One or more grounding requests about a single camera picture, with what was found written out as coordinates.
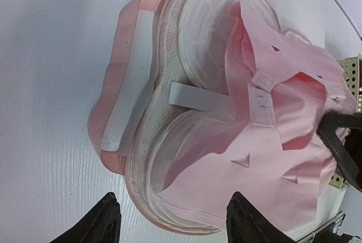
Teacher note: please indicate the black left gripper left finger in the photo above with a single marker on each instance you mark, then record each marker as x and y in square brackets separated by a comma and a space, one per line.
[100, 225]

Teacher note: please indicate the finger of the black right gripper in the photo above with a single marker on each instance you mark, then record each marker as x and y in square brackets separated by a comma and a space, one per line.
[326, 131]

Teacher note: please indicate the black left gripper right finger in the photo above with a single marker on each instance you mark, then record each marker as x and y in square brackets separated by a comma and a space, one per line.
[246, 224]

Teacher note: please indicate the light pink bra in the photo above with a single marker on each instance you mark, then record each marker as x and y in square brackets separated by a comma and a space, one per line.
[267, 149]

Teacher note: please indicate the light green perforated plastic basket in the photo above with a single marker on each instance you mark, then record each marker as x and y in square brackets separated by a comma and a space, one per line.
[352, 75]

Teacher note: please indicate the beige patterned mesh laundry bag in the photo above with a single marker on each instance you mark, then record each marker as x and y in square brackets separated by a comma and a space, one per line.
[124, 133]

